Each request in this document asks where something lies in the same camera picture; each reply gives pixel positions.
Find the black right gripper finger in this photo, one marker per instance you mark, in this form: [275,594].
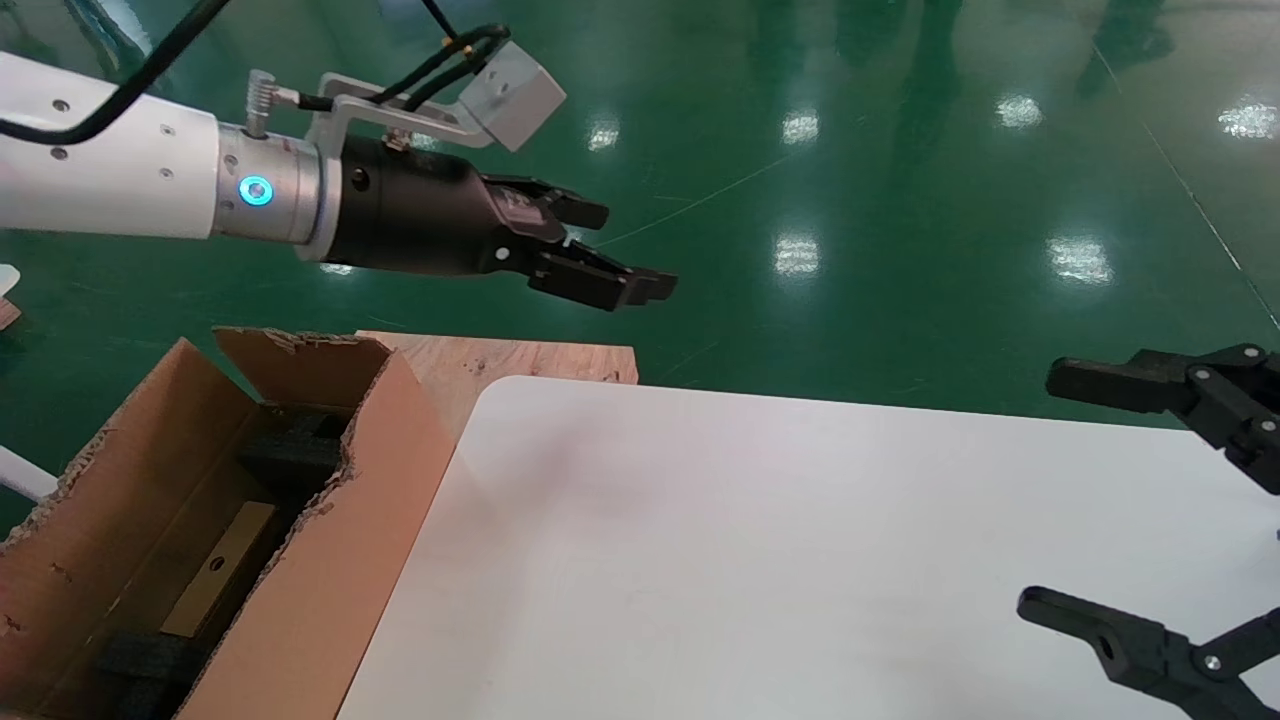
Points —
[1150,650]
[1220,400]

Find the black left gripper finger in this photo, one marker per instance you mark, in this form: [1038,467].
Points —
[600,282]
[570,208]

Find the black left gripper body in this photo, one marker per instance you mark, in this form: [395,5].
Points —
[420,215]

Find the small brown cardboard box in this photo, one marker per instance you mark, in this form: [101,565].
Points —
[215,570]

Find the large brown cardboard box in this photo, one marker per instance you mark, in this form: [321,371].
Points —
[330,600]

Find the wooden board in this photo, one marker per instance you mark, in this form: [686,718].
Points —
[520,362]

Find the black foam block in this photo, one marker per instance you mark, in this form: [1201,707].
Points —
[295,460]
[145,675]

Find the white tube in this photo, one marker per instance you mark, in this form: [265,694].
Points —
[20,478]

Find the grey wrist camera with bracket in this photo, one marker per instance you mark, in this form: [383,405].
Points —
[515,95]

